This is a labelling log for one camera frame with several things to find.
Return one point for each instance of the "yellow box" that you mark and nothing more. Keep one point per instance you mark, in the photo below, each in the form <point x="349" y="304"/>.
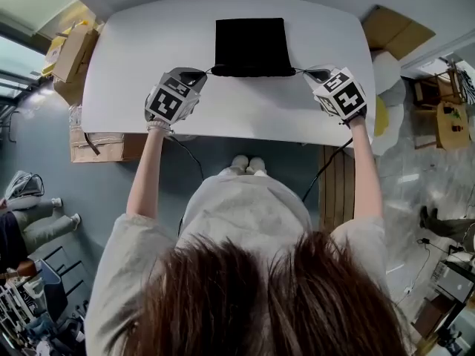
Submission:
<point x="47" y="65"/>

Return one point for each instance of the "tall cardboard box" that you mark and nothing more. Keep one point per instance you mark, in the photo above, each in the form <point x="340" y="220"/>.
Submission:
<point x="72" y="54"/>

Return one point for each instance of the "blue chair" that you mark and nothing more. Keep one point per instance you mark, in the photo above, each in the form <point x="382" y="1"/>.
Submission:
<point x="52" y="287"/>

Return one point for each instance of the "dark-framed glass window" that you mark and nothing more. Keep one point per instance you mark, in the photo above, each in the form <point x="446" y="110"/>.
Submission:
<point x="15" y="58"/>

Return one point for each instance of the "person's right forearm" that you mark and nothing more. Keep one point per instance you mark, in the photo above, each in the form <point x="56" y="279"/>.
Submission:
<point x="365" y="176"/>

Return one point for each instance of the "striped cloth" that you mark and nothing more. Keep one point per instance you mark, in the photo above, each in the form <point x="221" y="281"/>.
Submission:
<point x="467" y="85"/>

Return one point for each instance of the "wooden slatted panel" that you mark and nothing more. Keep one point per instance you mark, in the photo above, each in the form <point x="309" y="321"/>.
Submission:
<point x="335" y="191"/>

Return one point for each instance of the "gray backpack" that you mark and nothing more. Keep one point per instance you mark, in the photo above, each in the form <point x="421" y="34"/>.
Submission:
<point x="22" y="185"/>

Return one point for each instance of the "round wooden side table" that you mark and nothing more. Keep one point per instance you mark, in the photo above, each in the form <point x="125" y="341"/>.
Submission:
<point x="451" y="134"/>

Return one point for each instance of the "person's gray shirt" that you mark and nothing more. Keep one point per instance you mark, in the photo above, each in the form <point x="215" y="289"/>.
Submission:
<point x="245" y="210"/>

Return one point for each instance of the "open flat cardboard box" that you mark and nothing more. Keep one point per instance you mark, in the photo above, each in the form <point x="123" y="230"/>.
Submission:
<point x="397" y="32"/>

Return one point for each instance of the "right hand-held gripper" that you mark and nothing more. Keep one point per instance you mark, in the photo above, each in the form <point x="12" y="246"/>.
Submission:
<point x="349" y="100"/>

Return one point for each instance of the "silver laptop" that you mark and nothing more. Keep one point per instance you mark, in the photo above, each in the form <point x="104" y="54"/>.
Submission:
<point x="454" y="284"/>

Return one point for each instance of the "person's left forearm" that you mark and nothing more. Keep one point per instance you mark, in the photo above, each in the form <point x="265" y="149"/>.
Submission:
<point x="146" y="176"/>

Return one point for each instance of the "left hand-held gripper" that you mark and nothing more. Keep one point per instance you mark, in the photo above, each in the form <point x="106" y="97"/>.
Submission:
<point x="167" y="104"/>

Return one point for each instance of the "egg-shaped white yellow cushion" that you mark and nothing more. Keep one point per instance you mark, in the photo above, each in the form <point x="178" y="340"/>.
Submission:
<point x="393" y="124"/>

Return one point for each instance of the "person's right white shoe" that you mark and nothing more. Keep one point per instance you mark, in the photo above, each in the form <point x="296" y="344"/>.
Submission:
<point x="257" y="163"/>

